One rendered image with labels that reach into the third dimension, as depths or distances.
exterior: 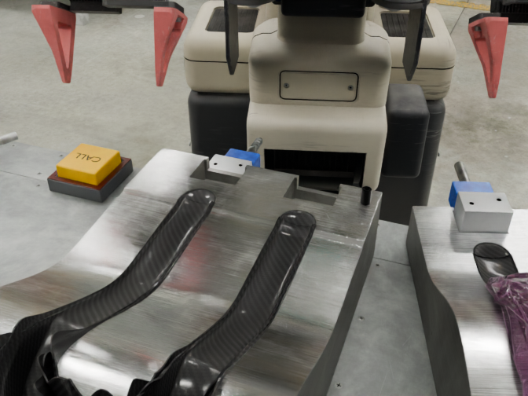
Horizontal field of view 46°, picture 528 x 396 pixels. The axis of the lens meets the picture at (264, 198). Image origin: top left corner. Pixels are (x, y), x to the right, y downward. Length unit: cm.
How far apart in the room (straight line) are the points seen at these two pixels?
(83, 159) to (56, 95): 216
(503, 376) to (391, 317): 18
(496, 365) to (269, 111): 60
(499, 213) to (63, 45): 48
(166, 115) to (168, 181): 203
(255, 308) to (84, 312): 14
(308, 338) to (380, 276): 21
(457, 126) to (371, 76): 175
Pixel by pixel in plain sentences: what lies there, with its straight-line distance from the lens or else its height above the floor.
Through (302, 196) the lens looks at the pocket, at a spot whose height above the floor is 87.
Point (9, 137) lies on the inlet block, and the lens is 94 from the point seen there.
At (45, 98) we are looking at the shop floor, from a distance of 298.
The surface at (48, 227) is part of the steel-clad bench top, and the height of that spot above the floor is 80.
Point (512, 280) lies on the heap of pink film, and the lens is 58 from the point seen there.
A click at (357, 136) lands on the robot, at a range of 98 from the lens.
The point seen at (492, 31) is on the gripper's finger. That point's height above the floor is 106.
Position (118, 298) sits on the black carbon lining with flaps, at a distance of 55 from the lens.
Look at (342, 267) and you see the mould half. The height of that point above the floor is 89.
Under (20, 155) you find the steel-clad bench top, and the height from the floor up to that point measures 80.
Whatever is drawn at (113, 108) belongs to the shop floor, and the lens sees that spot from 280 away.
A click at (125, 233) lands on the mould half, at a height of 88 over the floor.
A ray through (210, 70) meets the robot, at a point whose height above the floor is 75.
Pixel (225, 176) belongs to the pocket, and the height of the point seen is 87.
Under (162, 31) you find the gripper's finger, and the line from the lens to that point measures 63.
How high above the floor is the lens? 127
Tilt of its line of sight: 36 degrees down
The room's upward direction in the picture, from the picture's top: straight up
